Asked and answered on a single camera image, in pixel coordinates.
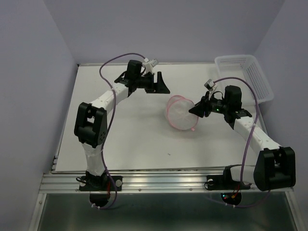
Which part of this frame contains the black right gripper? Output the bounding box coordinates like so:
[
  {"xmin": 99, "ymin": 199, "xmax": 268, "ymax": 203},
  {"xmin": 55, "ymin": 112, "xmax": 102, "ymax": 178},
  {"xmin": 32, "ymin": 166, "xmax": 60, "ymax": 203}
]
[{"xmin": 188, "ymin": 90, "xmax": 229, "ymax": 118}]

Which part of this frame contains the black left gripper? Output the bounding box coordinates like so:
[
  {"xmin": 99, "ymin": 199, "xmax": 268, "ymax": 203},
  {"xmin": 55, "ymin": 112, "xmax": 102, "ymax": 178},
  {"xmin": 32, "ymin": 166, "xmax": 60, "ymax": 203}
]
[{"xmin": 135, "ymin": 72, "xmax": 170, "ymax": 94}]

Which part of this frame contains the white mesh laundry bag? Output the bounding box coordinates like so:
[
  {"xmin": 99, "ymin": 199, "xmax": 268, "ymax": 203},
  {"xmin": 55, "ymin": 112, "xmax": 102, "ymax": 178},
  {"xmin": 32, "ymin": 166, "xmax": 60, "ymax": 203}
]
[{"xmin": 165, "ymin": 95, "xmax": 199, "ymax": 131}]

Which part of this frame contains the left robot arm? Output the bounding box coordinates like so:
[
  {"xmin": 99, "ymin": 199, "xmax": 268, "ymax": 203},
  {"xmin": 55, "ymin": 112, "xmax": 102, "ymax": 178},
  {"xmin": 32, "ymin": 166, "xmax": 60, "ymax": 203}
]
[{"xmin": 74, "ymin": 59, "xmax": 170, "ymax": 190}]

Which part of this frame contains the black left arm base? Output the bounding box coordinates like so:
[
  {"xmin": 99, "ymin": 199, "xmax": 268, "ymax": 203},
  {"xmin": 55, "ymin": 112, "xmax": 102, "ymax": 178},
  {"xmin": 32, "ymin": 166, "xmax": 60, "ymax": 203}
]
[{"xmin": 76, "ymin": 174, "xmax": 122, "ymax": 192}]

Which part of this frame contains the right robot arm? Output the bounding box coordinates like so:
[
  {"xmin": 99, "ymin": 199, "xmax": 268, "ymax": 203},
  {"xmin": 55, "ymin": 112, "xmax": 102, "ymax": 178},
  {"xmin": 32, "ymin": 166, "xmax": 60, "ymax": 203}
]
[{"xmin": 189, "ymin": 85, "xmax": 296, "ymax": 191}]

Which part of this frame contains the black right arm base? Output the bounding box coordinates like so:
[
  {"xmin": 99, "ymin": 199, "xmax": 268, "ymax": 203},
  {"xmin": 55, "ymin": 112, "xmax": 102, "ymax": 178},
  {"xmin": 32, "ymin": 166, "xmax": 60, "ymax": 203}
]
[{"xmin": 204, "ymin": 165, "xmax": 251, "ymax": 191}]

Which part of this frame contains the white perforated plastic basket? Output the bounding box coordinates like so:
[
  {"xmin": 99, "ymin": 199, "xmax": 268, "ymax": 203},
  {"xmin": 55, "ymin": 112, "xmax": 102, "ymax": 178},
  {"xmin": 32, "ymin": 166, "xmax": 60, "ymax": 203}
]
[{"xmin": 215, "ymin": 54, "xmax": 274, "ymax": 107}]

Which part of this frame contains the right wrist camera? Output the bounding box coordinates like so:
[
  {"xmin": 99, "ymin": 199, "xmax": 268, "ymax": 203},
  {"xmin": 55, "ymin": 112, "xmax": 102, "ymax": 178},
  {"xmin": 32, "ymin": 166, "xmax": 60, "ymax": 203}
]
[{"xmin": 204, "ymin": 79, "xmax": 217, "ymax": 99}]

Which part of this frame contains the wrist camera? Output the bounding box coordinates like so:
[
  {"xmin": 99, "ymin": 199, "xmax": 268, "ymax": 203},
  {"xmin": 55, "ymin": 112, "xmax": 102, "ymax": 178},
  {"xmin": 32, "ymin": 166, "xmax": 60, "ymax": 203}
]
[
  {"xmin": 204, "ymin": 79, "xmax": 217, "ymax": 99},
  {"xmin": 144, "ymin": 58, "xmax": 159, "ymax": 74}
]

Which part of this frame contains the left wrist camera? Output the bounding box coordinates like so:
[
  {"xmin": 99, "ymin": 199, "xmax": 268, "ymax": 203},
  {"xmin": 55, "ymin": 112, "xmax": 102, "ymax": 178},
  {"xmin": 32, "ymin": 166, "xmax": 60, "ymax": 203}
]
[{"xmin": 144, "ymin": 58, "xmax": 159, "ymax": 74}]

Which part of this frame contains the aluminium mounting rail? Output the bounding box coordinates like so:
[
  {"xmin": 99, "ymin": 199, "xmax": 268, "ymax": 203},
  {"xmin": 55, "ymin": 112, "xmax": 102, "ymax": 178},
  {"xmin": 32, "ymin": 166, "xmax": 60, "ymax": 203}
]
[{"xmin": 38, "ymin": 168, "xmax": 295, "ymax": 193}]

